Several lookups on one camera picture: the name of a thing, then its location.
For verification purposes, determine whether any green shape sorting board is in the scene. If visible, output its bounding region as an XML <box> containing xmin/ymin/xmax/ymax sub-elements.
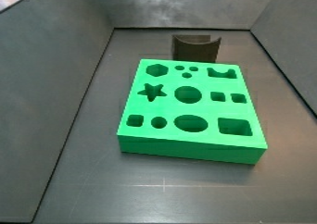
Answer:
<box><xmin>116</xmin><ymin>59</ymin><xmax>268</xmax><ymax>165</ymax></box>

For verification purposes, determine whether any black curved holder block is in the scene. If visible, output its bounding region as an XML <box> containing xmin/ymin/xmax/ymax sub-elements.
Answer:
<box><xmin>173</xmin><ymin>34</ymin><xmax>222</xmax><ymax>63</ymax></box>

